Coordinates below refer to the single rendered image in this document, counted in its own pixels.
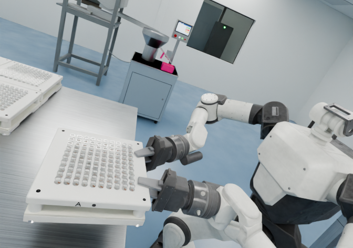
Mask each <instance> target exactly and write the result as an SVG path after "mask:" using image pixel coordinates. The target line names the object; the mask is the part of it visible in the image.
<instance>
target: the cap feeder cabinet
mask: <svg viewBox="0 0 353 248"><path fill-rule="evenodd" d="M141 56H142V54H141V53H138V52H136V51H135V52H134V54H133V56H132V58H131V62H130V65H129V69H128V72H127V75H126V79H125V82H124V85H123V89H122V92H121V96H120V99H119V103H122V104H125V105H128V106H132V107H136V108H138V112H137V115H138V116H142V117H145V118H149V119H152V120H155V121H154V123H156V124H157V122H158V121H159V122H160V121H161V118H162V116H163V113H164V111H165V108H166V106H167V104H168V101H169V99H170V96H171V94H172V91H173V88H174V86H175V83H176V81H177V78H178V77H179V76H178V73H177V70H176V67H175V66H174V71H173V73H172V74H171V73H168V72H166V71H163V70H161V65H162V61H160V60H157V59H155V61H154V62H153V63H152V62H149V61H146V60H144V59H142V58H141Z"/></svg>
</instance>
